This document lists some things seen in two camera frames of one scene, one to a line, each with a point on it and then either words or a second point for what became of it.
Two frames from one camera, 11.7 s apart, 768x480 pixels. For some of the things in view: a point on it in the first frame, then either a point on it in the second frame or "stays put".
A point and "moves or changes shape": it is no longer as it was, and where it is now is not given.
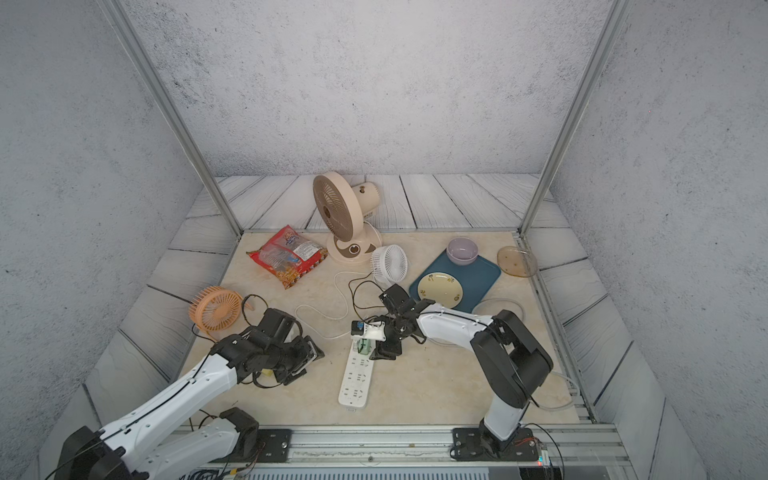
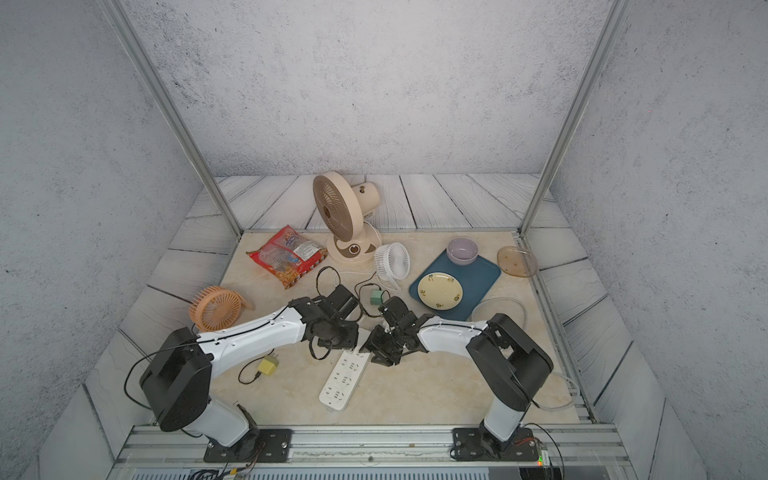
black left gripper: [308, 352] -> [352, 342]
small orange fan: [215, 308] stays put
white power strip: [355, 386] moves or changes shape
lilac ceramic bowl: [462, 251] stays put
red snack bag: [289, 256] stays put
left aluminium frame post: [161, 92] stays put
